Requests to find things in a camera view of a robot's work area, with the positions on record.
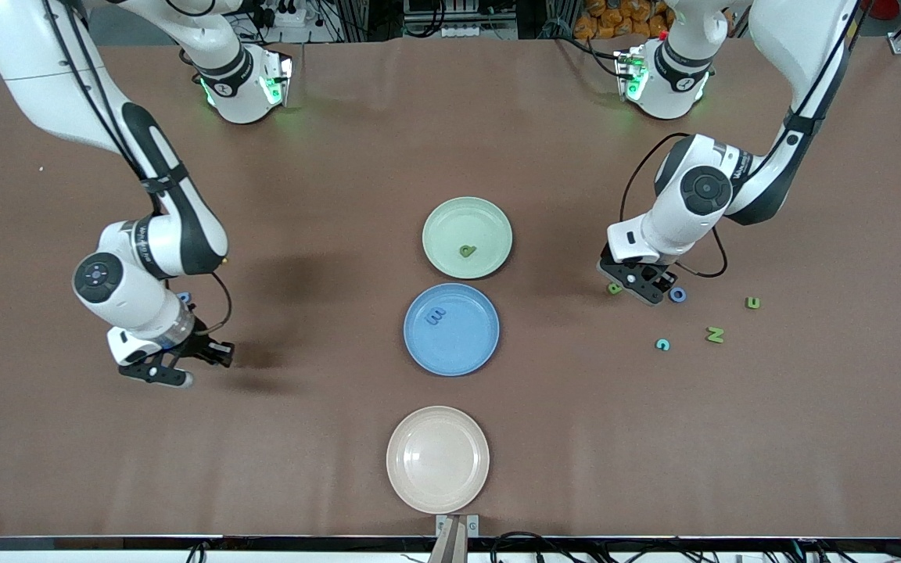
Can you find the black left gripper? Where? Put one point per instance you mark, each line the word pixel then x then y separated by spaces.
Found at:
pixel 663 277

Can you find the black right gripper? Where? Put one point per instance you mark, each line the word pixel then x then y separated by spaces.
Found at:
pixel 199 342

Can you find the green letter N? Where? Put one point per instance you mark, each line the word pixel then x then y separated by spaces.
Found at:
pixel 715 335

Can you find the green letter P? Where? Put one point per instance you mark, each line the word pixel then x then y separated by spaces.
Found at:
pixel 467 252

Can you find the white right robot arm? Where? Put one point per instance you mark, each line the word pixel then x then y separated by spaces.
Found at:
pixel 126 305

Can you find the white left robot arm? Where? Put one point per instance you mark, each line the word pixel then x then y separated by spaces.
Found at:
pixel 795 47

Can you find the blue letter O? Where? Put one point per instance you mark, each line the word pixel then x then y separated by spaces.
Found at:
pixel 682 298

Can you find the brown paper table cover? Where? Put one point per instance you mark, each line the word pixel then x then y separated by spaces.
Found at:
pixel 654 469

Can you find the blue plate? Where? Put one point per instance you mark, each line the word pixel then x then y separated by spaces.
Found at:
pixel 462 348

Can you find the green plate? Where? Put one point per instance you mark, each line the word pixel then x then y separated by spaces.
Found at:
pixel 450 227

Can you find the beige plate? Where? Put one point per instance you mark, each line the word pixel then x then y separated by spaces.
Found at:
pixel 437 460

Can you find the orange fruit pile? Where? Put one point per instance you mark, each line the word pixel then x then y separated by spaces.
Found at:
pixel 615 19

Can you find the white power strip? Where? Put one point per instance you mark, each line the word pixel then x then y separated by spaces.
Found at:
pixel 286 14
pixel 478 31

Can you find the red round background object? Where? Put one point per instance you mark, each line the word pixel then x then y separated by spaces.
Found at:
pixel 879 8

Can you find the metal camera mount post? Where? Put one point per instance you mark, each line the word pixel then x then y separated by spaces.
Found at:
pixel 457 539

